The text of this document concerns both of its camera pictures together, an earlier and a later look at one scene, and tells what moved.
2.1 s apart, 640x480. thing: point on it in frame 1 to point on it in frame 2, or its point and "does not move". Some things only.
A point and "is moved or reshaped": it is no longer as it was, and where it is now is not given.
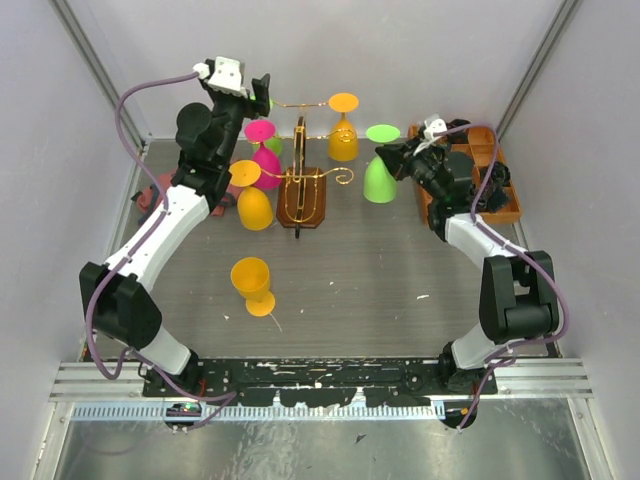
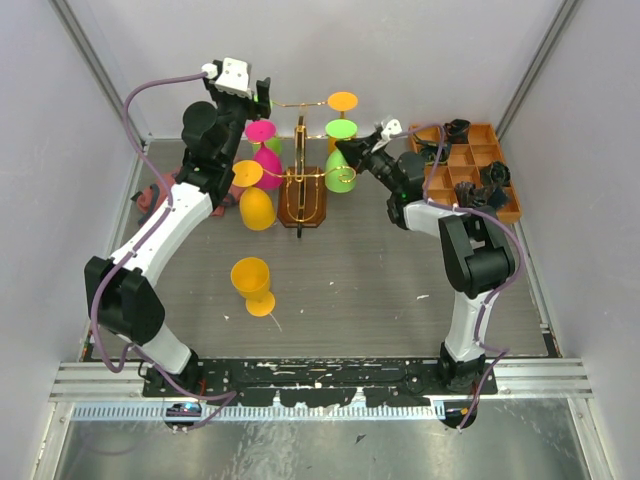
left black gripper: (261, 106) does not move
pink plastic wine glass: (261, 131) does not move
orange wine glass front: (251, 278) does not move
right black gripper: (398, 158) to (358, 151)
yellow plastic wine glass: (254, 205) does not move
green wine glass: (379, 184) is moved or reshaped
